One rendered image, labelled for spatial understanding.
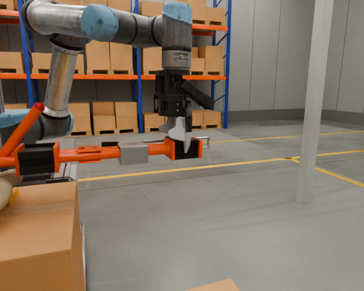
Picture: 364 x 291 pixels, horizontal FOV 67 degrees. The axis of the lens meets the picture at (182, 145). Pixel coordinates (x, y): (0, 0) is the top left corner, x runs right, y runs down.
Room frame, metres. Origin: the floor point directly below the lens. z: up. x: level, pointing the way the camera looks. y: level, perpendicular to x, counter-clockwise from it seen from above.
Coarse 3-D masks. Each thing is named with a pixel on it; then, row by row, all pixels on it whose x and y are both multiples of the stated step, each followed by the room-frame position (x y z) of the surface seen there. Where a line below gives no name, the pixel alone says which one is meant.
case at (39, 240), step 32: (32, 192) 0.72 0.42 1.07; (64, 192) 0.72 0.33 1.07; (0, 224) 0.54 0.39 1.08; (32, 224) 0.54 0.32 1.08; (64, 224) 0.54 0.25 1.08; (0, 256) 0.42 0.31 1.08; (32, 256) 0.43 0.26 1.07; (64, 256) 0.44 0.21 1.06; (0, 288) 0.41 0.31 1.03; (32, 288) 0.42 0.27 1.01; (64, 288) 0.44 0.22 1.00
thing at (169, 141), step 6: (168, 138) 0.74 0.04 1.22; (192, 138) 0.73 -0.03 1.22; (168, 144) 0.71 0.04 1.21; (174, 144) 0.68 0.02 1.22; (180, 144) 0.70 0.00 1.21; (192, 144) 0.71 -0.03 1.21; (198, 144) 0.71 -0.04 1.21; (174, 150) 0.68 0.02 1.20; (180, 150) 0.70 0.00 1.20; (192, 150) 0.71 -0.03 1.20; (198, 150) 0.71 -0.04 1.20; (168, 156) 0.71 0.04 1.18; (174, 156) 0.68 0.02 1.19; (180, 156) 0.69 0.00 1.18; (186, 156) 0.70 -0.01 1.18; (192, 156) 0.71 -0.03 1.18; (198, 156) 0.71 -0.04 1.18
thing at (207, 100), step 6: (180, 84) 0.71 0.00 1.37; (186, 84) 0.71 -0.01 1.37; (186, 90) 0.71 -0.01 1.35; (192, 90) 0.72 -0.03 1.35; (198, 90) 0.73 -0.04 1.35; (192, 96) 0.72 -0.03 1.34; (198, 96) 0.73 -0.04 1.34; (204, 96) 0.73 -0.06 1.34; (198, 102) 0.75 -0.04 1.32; (204, 102) 0.73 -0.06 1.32; (210, 102) 0.74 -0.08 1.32; (204, 108) 0.76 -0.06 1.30; (210, 108) 0.74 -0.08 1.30
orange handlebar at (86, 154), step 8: (152, 144) 0.72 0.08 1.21; (160, 144) 0.73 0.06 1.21; (64, 152) 0.64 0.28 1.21; (72, 152) 0.62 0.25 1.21; (80, 152) 0.62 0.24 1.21; (88, 152) 0.63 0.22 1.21; (96, 152) 0.63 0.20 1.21; (104, 152) 0.64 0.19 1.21; (112, 152) 0.64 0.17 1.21; (120, 152) 0.65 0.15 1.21; (152, 152) 0.68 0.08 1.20; (160, 152) 0.68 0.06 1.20; (168, 152) 0.69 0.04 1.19; (0, 160) 0.57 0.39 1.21; (8, 160) 0.57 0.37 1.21; (64, 160) 0.61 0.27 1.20; (72, 160) 0.61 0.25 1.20; (80, 160) 0.62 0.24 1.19; (88, 160) 0.63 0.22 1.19; (96, 160) 0.63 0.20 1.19
